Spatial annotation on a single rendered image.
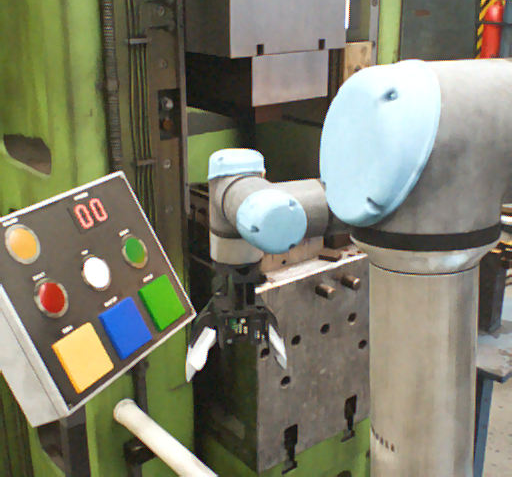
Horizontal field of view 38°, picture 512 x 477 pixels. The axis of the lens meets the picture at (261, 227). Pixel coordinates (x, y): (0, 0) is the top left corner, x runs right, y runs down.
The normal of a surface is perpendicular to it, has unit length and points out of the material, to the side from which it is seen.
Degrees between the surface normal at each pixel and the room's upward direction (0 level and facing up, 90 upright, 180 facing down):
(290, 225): 90
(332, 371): 90
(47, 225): 60
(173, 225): 90
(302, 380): 90
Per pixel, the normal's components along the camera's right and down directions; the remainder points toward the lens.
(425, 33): 0.47, 0.29
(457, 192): 0.18, 0.22
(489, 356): 0.00, -0.94
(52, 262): 0.78, -0.34
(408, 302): -0.44, 0.23
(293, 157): -0.78, 0.21
